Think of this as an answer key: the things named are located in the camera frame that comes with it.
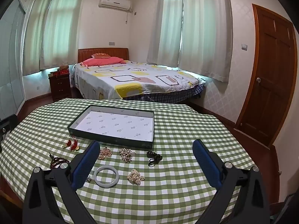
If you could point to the white light switch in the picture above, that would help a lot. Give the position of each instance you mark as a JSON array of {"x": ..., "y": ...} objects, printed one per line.
[{"x": 244, "y": 46}]

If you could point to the rose gold bead brooch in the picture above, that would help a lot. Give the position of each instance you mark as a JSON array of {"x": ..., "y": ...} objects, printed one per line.
[{"x": 105, "y": 154}]

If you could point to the brown wooden door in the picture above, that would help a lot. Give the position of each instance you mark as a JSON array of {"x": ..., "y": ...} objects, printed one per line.
[{"x": 268, "y": 74}]

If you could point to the pink pillow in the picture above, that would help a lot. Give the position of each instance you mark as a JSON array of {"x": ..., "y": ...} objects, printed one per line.
[{"x": 100, "y": 61}]

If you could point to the red knot charm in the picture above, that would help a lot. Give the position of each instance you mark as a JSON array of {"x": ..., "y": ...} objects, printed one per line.
[
  {"x": 76, "y": 145},
  {"x": 68, "y": 143}
]

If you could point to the patterned white yellow bedsheet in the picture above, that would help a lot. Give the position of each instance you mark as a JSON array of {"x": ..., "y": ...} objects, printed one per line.
[{"x": 140, "y": 81}]

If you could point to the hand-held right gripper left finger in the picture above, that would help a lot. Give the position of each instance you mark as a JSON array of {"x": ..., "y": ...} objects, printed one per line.
[{"x": 86, "y": 164}]

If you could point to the dark wooden nightstand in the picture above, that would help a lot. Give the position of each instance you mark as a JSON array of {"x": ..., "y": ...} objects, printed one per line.
[{"x": 59, "y": 86}]

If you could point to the white curtain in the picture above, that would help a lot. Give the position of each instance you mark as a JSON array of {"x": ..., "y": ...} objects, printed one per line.
[
  {"x": 63, "y": 28},
  {"x": 165, "y": 28},
  {"x": 35, "y": 39},
  {"x": 205, "y": 32}
]

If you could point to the wooden bed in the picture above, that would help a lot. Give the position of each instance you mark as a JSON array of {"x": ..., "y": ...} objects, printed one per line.
[{"x": 102, "y": 50}]

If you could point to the dark green shallow box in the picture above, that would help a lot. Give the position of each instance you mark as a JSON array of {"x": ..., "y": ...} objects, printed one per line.
[{"x": 116, "y": 123}]

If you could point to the frosted glass sliding door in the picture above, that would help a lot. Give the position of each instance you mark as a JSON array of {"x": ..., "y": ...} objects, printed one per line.
[{"x": 10, "y": 63}]

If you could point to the red boxes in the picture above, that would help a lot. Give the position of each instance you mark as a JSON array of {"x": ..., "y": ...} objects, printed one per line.
[{"x": 63, "y": 71}]

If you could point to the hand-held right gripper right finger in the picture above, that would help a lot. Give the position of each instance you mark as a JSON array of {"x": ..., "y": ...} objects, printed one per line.
[{"x": 206, "y": 165}]

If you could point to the white air conditioner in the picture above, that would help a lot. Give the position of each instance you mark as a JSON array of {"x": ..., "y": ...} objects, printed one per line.
[{"x": 114, "y": 2}]

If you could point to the white jade bangle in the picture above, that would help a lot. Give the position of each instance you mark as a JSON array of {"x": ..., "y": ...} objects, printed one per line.
[{"x": 98, "y": 182}]

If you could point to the red embroidered cushion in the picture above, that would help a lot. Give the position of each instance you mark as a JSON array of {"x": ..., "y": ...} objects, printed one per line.
[{"x": 100, "y": 55}]

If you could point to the green checked tablecloth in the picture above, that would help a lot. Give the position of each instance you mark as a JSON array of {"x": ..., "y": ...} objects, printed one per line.
[{"x": 163, "y": 191}]

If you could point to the pink pearl brooch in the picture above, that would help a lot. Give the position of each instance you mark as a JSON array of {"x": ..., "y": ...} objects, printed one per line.
[{"x": 136, "y": 177}]

